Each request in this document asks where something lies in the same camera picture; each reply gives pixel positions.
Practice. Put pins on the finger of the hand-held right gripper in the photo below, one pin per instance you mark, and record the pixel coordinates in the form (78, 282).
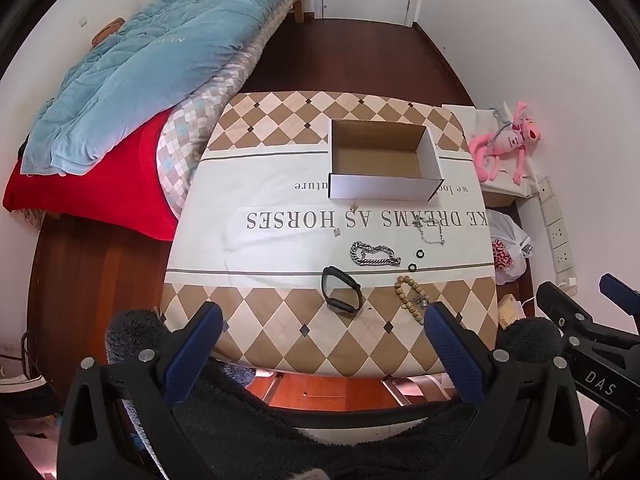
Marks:
(565, 310)
(620, 290)

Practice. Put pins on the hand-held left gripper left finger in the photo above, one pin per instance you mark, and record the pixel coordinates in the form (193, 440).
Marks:
(192, 355)

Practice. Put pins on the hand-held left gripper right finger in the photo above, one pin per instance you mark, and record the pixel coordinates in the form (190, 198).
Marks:
(450, 355)

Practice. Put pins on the black smart band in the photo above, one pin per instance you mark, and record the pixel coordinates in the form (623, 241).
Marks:
(345, 307)

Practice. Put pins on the white cardboard box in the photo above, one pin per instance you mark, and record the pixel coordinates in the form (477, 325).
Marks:
(380, 187)

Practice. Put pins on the white plastic bag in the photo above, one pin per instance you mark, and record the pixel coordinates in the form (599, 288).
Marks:
(510, 255)

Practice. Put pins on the dark fuzzy clothing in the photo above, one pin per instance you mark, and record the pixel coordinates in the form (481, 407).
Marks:
(280, 440)

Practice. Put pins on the diamond pattern printed tablecloth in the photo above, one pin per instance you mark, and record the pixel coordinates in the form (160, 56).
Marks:
(280, 250)

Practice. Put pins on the pink plush toy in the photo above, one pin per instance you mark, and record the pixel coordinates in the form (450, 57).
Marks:
(500, 145)

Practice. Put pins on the red blanket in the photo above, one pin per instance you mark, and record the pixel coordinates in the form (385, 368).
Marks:
(125, 185)

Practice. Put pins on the checkered bed sheet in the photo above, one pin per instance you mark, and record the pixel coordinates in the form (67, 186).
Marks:
(200, 125)

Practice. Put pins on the light blue quilt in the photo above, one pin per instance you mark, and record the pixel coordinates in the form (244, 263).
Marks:
(150, 70)

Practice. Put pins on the brown wooden headboard knob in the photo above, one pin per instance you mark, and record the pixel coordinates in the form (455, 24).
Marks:
(107, 30)

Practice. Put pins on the white wall socket strip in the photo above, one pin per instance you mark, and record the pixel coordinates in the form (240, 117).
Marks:
(555, 230)

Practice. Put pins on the wooden bed frame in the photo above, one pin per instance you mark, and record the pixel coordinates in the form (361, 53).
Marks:
(299, 10)

